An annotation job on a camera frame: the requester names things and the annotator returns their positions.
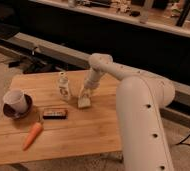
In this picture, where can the wooden table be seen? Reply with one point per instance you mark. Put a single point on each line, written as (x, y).
(88, 131)

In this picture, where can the dark brown bowl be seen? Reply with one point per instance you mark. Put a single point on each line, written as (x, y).
(11, 113)

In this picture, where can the white sponge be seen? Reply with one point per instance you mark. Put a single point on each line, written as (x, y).
(84, 98)

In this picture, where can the white bottle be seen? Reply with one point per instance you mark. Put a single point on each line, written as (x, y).
(64, 88)

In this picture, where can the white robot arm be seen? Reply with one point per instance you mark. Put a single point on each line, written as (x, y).
(140, 95)

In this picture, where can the dark rectangular box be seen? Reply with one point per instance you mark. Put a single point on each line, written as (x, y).
(55, 113)

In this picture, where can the white mug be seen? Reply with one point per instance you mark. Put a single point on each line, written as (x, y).
(16, 99)

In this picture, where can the long background shelf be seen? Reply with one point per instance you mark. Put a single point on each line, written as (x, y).
(152, 20)

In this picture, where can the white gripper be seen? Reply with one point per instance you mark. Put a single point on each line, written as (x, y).
(92, 79)

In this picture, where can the orange carrot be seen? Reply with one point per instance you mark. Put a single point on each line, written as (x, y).
(33, 133)

